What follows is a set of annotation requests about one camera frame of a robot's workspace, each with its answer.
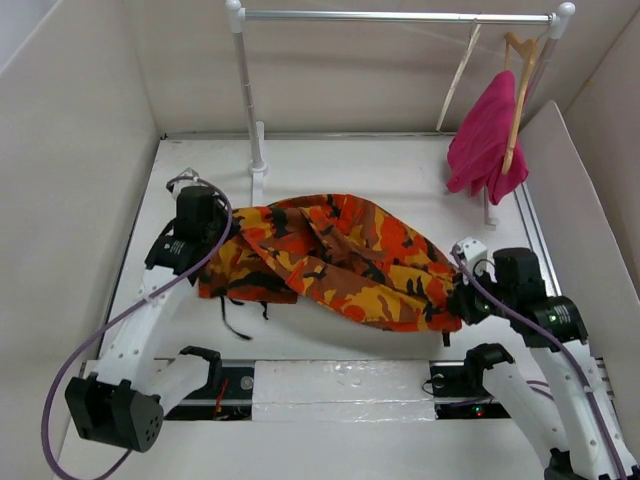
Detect white metal clothes rack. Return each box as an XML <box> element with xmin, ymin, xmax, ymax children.
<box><xmin>225</xmin><ymin>1</ymin><xmax>576</xmax><ymax>206</ymax></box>

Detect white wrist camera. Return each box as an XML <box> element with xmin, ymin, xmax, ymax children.
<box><xmin>165</xmin><ymin>168</ymin><xmax>199</xmax><ymax>196</ymax></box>
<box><xmin>453</xmin><ymin>237</ymin><xmax>488</xmax><ymax>275</ymax></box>

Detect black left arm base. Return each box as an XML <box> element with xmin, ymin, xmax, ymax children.
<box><xmin>165</xmin><ymin>363</ymin><xmax>255</xmax><ymax>422</ymax></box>

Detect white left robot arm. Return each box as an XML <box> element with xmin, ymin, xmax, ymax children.
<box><xmin>65</xmin><ymin>177</ymin><xmax>233</xmax><ymax>452</ymax></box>

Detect white plastic hanger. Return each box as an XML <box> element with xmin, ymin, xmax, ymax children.
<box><xmin>435</xmin><ymin>23</ymin><xmax>481</xmax><ymax>133</ymax></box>

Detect wooden hanger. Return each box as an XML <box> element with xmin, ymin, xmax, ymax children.
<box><xmin>501</xmin><ymin>32</ymin><xmax>538</xmax><ymax>176</ymax></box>

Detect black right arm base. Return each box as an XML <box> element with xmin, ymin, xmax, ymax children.
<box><xmin>422</xmin><ymin>361</ymin><xmax>510</xmax><ymax>420</ymax></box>

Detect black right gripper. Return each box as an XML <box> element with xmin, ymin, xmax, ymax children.
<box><xmin>446</xmin><ymin>263</ymin><xmax>514</xmax><ymax>324</ymax></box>

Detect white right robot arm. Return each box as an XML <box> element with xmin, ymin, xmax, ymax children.
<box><xmin>450</xmin><ymin>238</ymin><xmax>639</xmax><ymax>479</ymax></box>

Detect orange camouflage trousers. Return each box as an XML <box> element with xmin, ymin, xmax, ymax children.
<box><xmin>199</xmin><ymin>194</ymin><xmax>462</xmax><ymax>333</ymax></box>

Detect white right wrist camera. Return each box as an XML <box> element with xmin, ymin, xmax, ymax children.
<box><xmin>453</xmin><ymin>237</ymin><xmax>488</xmax><ymax>275</ymax></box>

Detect pink garment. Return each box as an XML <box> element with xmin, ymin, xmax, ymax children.
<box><xmin>446</xmin><ymin>71</ymin><xmax>529</xmax><ymax>205</ymax></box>

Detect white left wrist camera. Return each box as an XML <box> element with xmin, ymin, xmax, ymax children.
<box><xmin>165</xmin><ymin>168</ymin><xmax>199</xmax><ymax>196</ymax></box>

